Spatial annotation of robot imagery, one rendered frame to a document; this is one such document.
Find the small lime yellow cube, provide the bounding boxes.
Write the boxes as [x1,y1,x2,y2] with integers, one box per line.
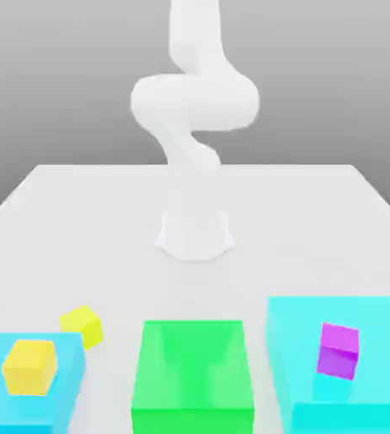
[58,304,104,352]

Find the small purple cube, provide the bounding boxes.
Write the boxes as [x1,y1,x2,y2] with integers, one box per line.
[315,321,360,381]

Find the small golden yellow cube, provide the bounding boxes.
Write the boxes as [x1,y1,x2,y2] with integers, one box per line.
[2,339,59,397]

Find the large green box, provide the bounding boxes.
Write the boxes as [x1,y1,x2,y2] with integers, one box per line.
[131,320,256,434]

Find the large cyan box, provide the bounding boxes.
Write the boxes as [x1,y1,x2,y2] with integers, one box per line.
[266,295,390,434]

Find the large sky blue box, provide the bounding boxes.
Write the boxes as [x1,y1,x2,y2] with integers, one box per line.
[0,331,87,434]

